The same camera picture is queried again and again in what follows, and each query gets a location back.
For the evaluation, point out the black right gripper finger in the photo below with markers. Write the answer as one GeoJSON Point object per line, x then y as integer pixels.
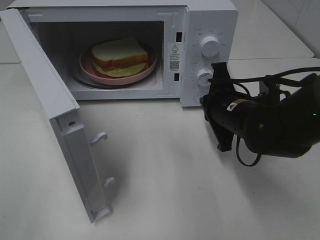
{"type": "Point", "coordinates": [224, 137]}
{"type": "Point", "coordinates": [221, 77]}

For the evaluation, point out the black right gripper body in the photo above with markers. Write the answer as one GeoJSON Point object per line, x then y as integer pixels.
{"type": "Point", "coordinates": [217, 108]}

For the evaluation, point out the round door release button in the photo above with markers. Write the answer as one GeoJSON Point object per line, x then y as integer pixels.
{"type": "Point", "coordinates": [199, 95]}

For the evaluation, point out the toy sandwich with lettuce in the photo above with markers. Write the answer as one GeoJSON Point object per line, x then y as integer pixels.
{"type": "Point", "coordinates": [119, 58]}

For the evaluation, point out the pink round plate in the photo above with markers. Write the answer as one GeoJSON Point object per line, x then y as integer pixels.
{"type": "Point", "coordinates": [87, 68]}

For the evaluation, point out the white microwave door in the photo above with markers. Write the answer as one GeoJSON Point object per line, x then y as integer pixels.
{"type": "Point", "coordinates": [62, 111]}

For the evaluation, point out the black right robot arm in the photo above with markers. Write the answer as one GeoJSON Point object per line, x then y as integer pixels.
{"type": "Point", "coordinates": [275, 115]}

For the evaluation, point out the lower white timer knob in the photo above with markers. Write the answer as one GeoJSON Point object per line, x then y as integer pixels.
{"type": "Point", "coordinates": [204, 77]}

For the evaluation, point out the upper white power knob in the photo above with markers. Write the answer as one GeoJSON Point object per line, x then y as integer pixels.
{"type": "Point", "coordinates": [210, 45]}

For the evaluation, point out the white warning label sticker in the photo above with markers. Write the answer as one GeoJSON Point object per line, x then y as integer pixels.
{"type": "Point", "coordinates": [174, 52]}

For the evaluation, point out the white adjacent table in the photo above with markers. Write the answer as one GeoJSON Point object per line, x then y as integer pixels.
{"type": "Point", "coordinates": [261, 34]}

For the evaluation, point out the white microwave oven body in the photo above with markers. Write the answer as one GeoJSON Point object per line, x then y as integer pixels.
{"type": "Point", "coordinates": [66, 28]}

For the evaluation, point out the glass microwave turntable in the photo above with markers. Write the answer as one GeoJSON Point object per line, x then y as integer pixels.
{"type": "Point", "coordinates": [74, 72]}

